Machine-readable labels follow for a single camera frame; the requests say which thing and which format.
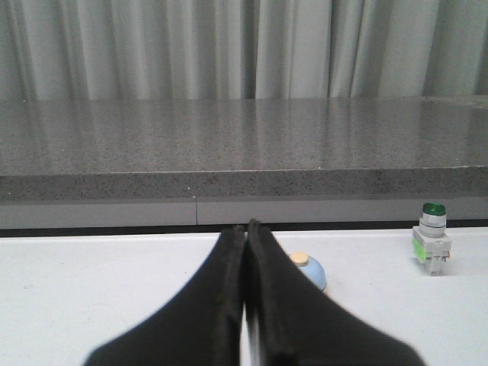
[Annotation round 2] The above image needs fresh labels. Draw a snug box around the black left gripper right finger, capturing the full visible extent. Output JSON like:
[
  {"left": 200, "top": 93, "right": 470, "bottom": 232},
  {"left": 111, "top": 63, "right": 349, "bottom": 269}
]
[{"left": 245, "top": 220, "right": 423, "bottom": 365}]

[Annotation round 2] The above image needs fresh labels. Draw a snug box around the grey curtain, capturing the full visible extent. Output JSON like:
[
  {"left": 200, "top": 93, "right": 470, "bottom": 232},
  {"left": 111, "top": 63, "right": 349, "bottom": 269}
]
[{"left": 1, "top": 1, "right": 487, "bottom": 101}]

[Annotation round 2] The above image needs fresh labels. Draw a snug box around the green pushbutton switch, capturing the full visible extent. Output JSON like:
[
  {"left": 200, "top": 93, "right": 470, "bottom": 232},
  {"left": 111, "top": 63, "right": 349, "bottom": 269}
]
[{"left": 412, "top": 202, "right": 452, "bottom": 275}]

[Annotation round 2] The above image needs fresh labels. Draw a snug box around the blue and cream call bell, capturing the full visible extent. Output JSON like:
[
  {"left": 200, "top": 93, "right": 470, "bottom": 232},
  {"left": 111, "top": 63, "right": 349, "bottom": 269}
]
[{"left": 289, "top": 252, "right": 327, "bottom": 292}]

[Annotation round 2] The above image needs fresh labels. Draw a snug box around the grey stone counter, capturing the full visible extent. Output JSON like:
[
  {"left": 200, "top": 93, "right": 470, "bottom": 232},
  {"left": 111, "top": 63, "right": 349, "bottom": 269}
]
[{"left": 1, "top": 96, "right": 487, "bottom": 230}]

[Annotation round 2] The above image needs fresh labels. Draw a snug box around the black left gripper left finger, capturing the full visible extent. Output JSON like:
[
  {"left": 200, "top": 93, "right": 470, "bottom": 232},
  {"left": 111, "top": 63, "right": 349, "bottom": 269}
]
[{"left": 86, "top": 226, "right": 245, "bottom": 365}]

